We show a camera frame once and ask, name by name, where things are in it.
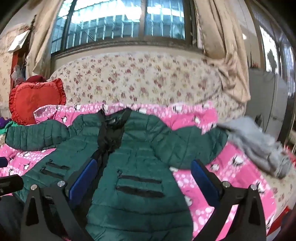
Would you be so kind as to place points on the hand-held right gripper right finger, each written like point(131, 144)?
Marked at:
point(204, 178)

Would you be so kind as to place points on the purple cloth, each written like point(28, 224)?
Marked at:
point(4, 121)

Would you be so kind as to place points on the pink penguin print blanket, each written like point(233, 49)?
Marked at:
point(231, 162)

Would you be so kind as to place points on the floral cloth furniture cover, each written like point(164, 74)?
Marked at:
point(4, 69)

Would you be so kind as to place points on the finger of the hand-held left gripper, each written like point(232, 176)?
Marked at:
point(2, 162)
point(11, 184)

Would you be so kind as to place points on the grey garment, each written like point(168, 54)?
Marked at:
point(254, 143)

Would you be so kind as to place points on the dark wooden post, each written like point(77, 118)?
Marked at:
point(33, 23)

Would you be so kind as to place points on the white cabinet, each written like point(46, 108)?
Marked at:
point(266, 97)

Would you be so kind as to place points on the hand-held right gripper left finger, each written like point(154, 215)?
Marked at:
point(81, 183)

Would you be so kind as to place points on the white paper sheet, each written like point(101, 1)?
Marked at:
point(18, 41)

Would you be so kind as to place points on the beige curtain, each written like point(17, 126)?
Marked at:
point(222, 46)
point(41, 46)

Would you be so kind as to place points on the side window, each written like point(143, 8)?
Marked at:
point(270, 53)

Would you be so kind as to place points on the green cloth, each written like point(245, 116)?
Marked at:
point(8, 128)

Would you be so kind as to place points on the large barred window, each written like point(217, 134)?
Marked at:
point(115, 23)

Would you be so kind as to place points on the floral bed sheet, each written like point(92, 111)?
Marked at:
point(138, 74)

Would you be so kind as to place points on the red heart-shaped ruffled pillow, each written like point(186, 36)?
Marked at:
point(34, 99)

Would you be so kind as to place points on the person's left forearm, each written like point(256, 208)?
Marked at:
point(9, 220)

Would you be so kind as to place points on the green puffer jacket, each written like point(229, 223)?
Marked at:
point(138, 150)

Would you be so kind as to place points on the clear plastic bag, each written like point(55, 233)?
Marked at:
point(16, 73)

